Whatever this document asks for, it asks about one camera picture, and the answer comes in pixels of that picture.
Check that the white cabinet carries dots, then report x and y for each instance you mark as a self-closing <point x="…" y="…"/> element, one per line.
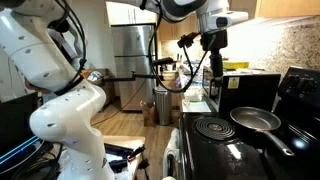
<point x="128" y="13"/>

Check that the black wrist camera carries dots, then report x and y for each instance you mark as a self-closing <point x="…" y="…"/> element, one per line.
<point x="187" y="40"/>

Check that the grey frying pan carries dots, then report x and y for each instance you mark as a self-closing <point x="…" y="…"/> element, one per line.
<point x="255" y="119"/>

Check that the brown paper bag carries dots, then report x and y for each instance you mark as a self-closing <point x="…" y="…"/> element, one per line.
<point x="149" y="115"/>

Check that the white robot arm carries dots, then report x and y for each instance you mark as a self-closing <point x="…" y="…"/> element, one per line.
<point x="66" y="123"/>

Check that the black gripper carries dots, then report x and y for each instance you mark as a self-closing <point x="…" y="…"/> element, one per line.
<point x="215" y="40"/>

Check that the steel trash can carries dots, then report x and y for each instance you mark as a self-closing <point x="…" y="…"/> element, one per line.
<point x="164" y="106"/>

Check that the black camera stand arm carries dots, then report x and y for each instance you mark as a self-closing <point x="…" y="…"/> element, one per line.
<point x="123" y="79"/>

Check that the white plastic container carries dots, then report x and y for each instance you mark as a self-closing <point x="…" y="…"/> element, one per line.
<point x="193" y="94"/>

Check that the black stereo camera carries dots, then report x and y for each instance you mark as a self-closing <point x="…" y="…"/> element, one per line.
<point x="163" y="61"/>

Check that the brown wood kitchen cabinets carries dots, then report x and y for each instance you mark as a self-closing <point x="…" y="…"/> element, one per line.
<point x="173" y="30"/>

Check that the pale yellow towel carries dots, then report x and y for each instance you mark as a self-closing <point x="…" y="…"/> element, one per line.
<point x="171" y="150"/>

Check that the stainless steel refrigerator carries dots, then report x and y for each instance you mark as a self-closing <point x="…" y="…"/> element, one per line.
<point x="133" y="66"/>

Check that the black electric stove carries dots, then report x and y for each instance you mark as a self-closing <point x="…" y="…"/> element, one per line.
<point x="300" y="86"/>

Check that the black steel microwave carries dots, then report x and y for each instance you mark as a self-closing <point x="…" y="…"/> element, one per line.
<point x="253" y="90"/>

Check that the yellow box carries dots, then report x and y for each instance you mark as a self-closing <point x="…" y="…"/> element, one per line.
<point x="235" y="65"/>

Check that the black red clamp tool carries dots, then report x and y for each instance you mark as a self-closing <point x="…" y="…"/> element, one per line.
<point x="136" y="154"/>

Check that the wooden work table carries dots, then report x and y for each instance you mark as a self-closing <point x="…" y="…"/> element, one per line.
<point x="130" y="140"/>

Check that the large coil burner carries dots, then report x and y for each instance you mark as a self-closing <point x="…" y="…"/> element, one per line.
<point x="215" y="128"/>

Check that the dark laptop screen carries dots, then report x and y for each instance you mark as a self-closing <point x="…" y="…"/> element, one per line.
<point x="16" y="126"/>

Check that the light wood wall cabinet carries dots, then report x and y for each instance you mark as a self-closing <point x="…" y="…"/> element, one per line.
<point x="290" y="8"/>

